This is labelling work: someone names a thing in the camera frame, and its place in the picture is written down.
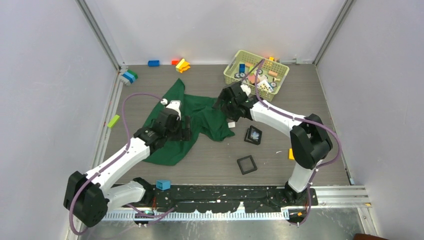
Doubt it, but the blue brick block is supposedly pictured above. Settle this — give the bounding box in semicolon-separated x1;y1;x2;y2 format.
147;60;161;67

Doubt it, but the red small block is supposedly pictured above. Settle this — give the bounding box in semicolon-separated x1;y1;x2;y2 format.
171;59;180;65

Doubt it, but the black display box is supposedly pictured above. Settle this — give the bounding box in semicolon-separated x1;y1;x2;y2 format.
244;125;263;145

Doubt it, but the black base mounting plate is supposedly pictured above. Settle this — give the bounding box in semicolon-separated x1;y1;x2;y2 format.
131;185;318;214

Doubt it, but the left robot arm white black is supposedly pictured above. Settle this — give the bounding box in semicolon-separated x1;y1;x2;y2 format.
63;107;192;228

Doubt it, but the lime green block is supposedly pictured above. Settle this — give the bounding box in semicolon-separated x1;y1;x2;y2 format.
107;114;121;128

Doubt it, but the blue green block stack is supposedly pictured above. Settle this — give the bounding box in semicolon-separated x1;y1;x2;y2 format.
120;69;139;86

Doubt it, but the pale green plastic basket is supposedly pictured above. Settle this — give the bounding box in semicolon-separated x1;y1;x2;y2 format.
223;50;290;102

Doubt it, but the light blue cube block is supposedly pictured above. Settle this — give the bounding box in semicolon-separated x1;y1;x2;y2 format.
156;179;171;191

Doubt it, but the gold brooch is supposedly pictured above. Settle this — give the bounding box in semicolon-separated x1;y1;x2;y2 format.
250;131;261;141

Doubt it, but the green garment cloth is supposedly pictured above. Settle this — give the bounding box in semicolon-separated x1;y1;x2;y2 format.
143;78;236;167

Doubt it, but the blue block in basket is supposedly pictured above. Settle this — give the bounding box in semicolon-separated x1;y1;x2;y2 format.
238;63;246;74

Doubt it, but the white perforated block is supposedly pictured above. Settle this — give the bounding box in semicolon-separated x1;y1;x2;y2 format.
257;80;274;93

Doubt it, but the black square frame box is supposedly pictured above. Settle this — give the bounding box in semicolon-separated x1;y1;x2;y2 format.
236;155;258;175

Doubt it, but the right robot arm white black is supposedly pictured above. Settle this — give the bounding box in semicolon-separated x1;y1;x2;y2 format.
213;82;333;205

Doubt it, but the yellow orange block stack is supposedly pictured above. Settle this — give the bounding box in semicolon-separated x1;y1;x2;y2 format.
175;58;191;73

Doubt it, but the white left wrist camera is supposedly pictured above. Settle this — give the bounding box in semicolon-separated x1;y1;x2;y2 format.
160;98;182;120

